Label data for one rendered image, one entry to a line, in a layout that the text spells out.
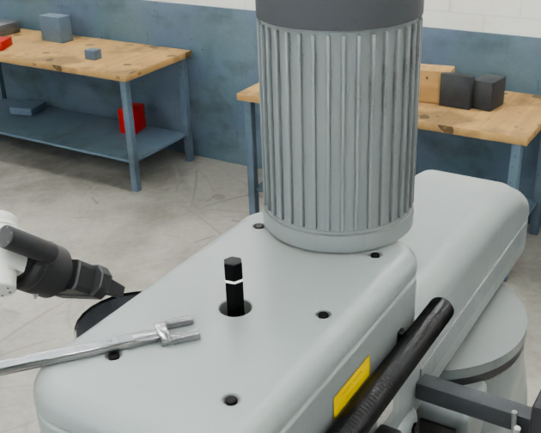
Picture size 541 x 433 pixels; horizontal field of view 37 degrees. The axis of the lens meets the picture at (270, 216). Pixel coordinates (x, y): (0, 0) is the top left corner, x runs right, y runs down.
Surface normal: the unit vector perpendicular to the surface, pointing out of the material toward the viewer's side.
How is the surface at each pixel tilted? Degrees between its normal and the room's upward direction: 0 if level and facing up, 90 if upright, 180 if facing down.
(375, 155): 90
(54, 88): 90
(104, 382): 0
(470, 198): 0
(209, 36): 90
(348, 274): 0
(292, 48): 90
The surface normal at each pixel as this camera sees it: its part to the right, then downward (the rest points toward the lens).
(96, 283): -0.49, -0.31
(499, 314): -0.04, -0.90
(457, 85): -0.58, 0.37
